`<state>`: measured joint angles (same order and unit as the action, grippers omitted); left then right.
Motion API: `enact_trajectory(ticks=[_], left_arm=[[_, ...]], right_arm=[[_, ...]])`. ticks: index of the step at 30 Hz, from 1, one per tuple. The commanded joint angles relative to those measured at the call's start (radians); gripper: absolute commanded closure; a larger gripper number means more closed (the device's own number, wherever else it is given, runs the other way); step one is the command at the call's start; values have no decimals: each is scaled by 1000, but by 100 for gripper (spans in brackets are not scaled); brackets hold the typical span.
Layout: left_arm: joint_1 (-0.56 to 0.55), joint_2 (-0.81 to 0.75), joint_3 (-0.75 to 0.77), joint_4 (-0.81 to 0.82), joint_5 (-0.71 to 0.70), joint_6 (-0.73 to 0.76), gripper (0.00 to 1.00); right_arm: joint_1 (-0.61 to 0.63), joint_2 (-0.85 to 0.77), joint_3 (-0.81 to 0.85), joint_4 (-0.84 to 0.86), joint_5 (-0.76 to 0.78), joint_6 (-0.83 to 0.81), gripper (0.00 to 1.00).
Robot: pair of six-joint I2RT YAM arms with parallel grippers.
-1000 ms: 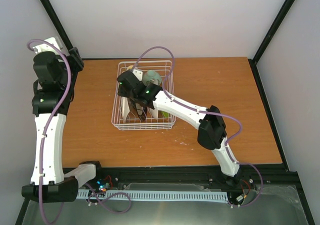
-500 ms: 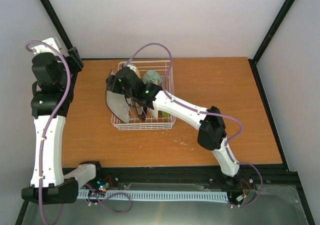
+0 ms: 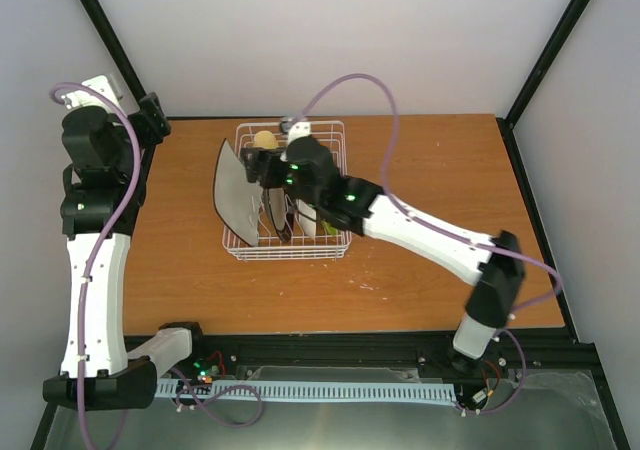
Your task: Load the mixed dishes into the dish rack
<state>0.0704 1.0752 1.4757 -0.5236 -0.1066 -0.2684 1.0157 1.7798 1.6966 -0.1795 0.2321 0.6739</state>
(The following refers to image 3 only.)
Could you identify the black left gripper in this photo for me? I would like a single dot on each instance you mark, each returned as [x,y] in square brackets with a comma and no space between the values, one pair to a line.
[151,120]

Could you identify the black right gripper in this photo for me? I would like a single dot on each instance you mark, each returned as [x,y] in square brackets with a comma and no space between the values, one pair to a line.
[261,157]

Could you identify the yellow ceramic mug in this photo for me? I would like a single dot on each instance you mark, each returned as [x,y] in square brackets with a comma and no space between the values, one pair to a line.
[265,139]

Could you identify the white square plate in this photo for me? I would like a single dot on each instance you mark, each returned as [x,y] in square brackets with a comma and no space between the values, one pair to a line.
[236,201]

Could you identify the white wire dish rack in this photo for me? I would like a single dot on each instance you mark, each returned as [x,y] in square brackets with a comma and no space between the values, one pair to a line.
[270,247]

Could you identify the black rimmed cream plate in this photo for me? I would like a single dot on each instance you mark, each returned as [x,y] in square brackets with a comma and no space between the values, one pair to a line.
[279,213]

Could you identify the brown rimmed patterned plate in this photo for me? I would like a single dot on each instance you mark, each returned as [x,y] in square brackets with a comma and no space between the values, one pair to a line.
[306,219]

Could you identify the lime green plate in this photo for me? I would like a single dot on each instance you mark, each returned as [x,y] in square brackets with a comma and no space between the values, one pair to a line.
[329,229]

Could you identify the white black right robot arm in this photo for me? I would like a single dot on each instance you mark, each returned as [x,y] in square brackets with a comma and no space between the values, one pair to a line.
[491,265]

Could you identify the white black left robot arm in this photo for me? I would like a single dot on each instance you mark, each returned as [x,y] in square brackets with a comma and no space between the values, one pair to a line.
[104,188]

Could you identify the small electronics board with leds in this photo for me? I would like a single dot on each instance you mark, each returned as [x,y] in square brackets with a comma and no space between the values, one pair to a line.
[211,368]

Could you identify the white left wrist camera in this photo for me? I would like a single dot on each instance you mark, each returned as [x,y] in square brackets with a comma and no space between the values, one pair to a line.
[103,84]

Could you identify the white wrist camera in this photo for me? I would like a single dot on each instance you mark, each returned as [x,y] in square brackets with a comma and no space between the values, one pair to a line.
[293,130]
[103,84]

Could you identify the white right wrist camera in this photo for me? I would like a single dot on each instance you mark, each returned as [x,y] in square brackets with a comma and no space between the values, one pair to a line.
[293,130]

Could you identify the black left corner post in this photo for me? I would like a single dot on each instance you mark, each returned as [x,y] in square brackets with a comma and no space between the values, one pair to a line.
[101,23]

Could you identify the black corner post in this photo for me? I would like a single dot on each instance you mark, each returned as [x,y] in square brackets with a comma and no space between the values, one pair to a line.
[101,23]
[560,34]

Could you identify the black aluminium frame rail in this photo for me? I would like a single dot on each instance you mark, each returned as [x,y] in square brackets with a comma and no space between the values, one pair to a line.
[429,353]

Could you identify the light blue cable duct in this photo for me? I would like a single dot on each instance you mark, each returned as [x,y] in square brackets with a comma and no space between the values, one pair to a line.
[332,392]

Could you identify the black right corner post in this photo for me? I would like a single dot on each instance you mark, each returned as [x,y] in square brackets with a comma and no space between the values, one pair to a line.
[560,34]

